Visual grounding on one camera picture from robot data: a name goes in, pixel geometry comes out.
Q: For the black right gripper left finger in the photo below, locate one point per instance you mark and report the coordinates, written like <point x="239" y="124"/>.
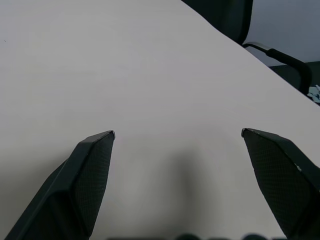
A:
<point x="75" y="190"/>

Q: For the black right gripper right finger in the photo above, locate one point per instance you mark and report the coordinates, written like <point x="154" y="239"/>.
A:
<point x="282" y="180"/>

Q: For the pale crumpled scraps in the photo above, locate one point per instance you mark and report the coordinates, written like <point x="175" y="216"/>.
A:
<point x="315" y="93"/>

